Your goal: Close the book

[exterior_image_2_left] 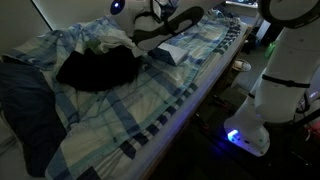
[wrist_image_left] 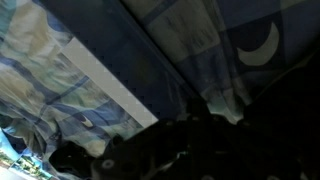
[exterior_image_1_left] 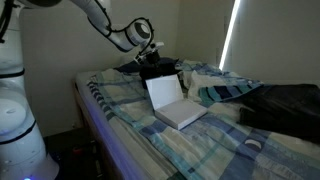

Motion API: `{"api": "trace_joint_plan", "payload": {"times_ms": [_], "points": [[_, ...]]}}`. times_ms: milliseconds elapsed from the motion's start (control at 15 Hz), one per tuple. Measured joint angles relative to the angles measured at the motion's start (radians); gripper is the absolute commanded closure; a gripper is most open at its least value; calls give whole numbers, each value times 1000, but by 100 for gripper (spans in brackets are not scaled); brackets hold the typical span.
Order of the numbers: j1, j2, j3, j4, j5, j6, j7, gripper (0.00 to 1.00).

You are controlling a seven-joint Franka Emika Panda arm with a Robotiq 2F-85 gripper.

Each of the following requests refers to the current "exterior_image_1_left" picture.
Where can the dark blue blanket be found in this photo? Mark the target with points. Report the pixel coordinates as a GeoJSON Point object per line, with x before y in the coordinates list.
{"type": "Point", "coordinates": [292, 110]}

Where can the blue plaid bed sheet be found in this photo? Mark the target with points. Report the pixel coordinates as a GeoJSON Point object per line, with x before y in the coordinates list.
{"type": "Point", "coordinates": [214, 147]}

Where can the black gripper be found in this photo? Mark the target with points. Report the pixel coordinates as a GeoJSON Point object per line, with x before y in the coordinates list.
{"type": "Point", "coordinates": [153, 58]}

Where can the white book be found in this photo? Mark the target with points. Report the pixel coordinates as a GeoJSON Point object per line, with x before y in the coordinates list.
{"type": "Point", "coordinates": [169, 104]}

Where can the black clothing pile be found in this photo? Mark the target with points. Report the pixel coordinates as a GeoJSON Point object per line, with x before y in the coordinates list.
{"type": "Point", "coordinates": [164, 67]}

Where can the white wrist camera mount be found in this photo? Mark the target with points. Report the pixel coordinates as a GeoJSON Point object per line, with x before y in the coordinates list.
{"type": "Point", "coordinates": [140, 58]}

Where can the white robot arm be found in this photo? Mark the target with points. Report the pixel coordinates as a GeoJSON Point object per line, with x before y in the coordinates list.
{"type": "Point", "coordinates": [23, 155]}

